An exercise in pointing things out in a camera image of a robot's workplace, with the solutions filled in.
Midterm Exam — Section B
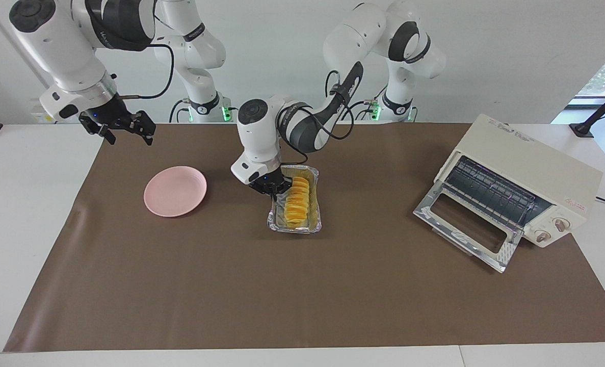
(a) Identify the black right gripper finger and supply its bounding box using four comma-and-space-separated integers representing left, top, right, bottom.
79, 115, 117, 145
130, 110, 156, 146

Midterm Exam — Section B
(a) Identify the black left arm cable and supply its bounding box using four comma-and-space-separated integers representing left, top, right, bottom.
274, 69, 358, 166

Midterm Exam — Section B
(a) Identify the silver glass oven door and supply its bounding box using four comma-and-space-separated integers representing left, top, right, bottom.
413, 181, 524, 273

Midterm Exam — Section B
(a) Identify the pink round plate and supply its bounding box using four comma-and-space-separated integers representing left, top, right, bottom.
144, 166, 207, 218

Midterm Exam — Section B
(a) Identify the cream toaster oven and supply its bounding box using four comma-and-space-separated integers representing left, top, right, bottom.
434, 113, 603, 249

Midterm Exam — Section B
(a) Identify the black base cable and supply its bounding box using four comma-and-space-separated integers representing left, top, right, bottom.
169, 99, 190, 123
351, 99, 382, 121

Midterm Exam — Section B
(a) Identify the white wall socket box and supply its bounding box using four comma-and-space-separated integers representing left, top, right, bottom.
31, 104, 58, 124

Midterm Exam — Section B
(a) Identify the aluminium foil tray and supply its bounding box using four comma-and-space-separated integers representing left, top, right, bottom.
267, 164, 322, 235

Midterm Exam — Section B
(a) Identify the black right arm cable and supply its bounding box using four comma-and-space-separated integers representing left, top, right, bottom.
116, 43, 174, 98

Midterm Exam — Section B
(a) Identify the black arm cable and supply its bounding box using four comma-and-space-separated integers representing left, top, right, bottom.
116, 43, 174, 98
274, 69, 358, 166

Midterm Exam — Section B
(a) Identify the black wire oven rack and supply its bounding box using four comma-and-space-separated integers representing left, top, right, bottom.
444, 155, 542, 230

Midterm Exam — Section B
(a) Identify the sliced yellow bread loaf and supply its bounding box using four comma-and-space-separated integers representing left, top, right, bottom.
284, 176, 311, 226

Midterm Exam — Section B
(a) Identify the brown table mat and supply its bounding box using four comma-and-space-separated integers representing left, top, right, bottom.
3, 122, 605, 353

